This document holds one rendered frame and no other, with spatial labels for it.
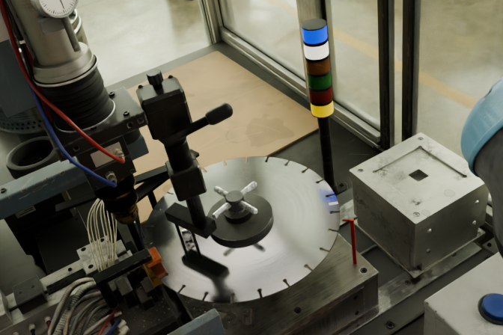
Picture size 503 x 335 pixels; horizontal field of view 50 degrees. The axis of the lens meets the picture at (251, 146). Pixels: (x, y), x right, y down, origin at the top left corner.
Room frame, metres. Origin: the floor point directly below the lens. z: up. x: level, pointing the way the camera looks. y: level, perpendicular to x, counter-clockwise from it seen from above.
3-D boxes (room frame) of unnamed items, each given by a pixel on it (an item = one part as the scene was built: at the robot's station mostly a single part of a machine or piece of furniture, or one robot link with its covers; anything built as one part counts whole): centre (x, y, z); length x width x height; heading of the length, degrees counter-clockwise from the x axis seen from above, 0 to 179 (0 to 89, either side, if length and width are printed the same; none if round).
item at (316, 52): (0.89, -0.15, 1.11); 0.05 x 0.04 x 0.03; 23
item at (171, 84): (0.60, 0.10, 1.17); 0.06 x 0.05 x 0.20; 104
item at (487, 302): (0.43, -0.29, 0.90); 0.04 x 0.04 x 0.02
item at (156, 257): (0.58, 0.22, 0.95); 0.10 x 0.03 x 0.07; 113
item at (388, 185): (0.73, -0.29, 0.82); 0.18 x 0.18 x 0.15; 23
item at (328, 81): (0.89, -0.15, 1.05); 0.05 x 0.04 x 0.03; 23
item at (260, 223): (0.65, 0.04, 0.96); 0.11 x 0.11 x 0.03
